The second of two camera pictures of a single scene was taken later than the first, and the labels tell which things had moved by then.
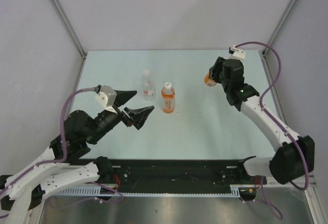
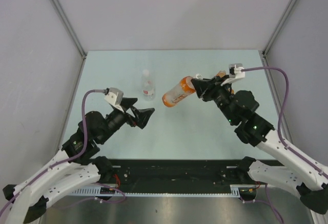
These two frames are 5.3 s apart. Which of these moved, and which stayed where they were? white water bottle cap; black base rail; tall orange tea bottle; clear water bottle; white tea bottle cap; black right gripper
Moved: white tea bottle cap; black right gripper; tall orange tea bottle
Stayed: clear water bottle; white water bottle cap; black base rail
